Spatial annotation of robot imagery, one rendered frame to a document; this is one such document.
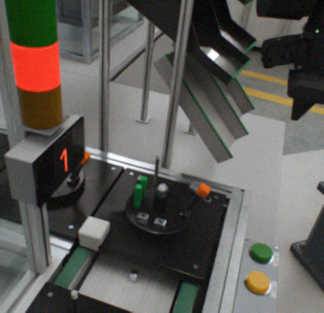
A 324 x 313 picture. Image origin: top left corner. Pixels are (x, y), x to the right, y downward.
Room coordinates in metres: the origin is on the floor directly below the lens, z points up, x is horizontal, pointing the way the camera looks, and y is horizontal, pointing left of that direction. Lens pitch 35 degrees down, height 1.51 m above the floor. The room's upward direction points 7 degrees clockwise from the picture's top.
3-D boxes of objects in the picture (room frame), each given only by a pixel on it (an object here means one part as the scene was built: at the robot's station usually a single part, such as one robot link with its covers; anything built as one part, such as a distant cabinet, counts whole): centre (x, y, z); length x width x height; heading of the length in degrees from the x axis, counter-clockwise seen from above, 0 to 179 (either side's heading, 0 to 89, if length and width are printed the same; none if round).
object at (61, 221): (0.62, 0.23, 1.01); 0.24 x 0.24 x 0.13; 76
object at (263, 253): (0.49, -0.21, 0.96); 0.04 x 0.04 x 0.02
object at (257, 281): (0.42, -0.20, 0.96); 0.04 x 0.04 x 0.02
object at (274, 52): (0.57, -0.16, 1.33); 0.07 x 0.07 x 0.06; 75
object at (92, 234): (0.56, -0.01, 1.01); 0.24 x 0.24 x 0.13; 76
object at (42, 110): (0.40, 0.15, 1.28); 0.05 x 0.05 x 0.05
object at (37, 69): (0.40, 0.15, 1.33); 0.05 x 0.05 x 0.05
